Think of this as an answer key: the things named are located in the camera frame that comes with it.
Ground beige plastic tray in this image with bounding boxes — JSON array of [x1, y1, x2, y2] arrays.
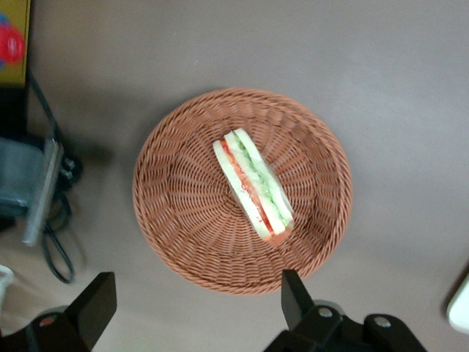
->
[[446, 271, 469, 335]]

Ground round brown wicker basket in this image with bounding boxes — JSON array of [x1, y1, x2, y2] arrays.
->
[[132, 87, 354, 296]]

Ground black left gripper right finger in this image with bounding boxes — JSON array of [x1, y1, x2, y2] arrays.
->
[[281, 269, 349, 352]]

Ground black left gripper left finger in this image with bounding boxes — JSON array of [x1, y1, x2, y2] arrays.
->
[[25, 271, 117, 352]]

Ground yellow emergency stop box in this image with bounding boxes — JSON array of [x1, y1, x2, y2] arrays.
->
[[0, 0, 32, 87]]

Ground black power cable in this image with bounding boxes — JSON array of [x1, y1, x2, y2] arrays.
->
[[27, 69, 84, 285]]

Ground white rounded object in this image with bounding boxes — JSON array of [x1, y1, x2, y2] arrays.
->
[[0, 264, 15, 309]]

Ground grey metal bracket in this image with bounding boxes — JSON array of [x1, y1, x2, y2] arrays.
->
[[22, 138, 65, 246]]

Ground triangle sandwich with lettuce tomato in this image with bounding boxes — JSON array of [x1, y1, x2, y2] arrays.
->
[[212, 127, 295, 246]]

